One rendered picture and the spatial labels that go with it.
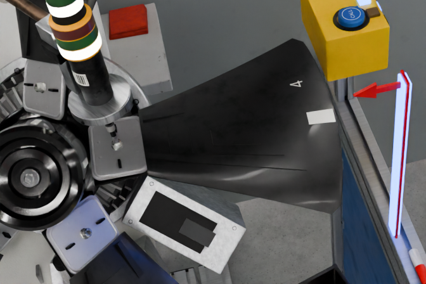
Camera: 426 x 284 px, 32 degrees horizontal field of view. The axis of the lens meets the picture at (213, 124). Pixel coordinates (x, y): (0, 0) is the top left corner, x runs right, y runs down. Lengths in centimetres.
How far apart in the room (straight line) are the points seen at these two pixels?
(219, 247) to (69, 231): 21
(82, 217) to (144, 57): 62
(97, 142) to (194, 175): 13
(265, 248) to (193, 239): 118
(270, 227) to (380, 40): 114
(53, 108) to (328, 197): 33
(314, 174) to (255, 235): 134
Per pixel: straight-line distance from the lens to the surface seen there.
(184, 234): 100
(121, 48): 151
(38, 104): 90
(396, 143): 100
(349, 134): 129
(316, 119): 89
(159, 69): 144
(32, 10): 83
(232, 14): 170
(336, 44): 115
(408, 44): 192
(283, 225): 222
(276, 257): 216
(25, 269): 117
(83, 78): 79
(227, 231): 100
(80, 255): 91
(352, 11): 117
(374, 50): 118
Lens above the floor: 184
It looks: 48 degrees down
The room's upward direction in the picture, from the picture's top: 12 degrees counter-clockwise
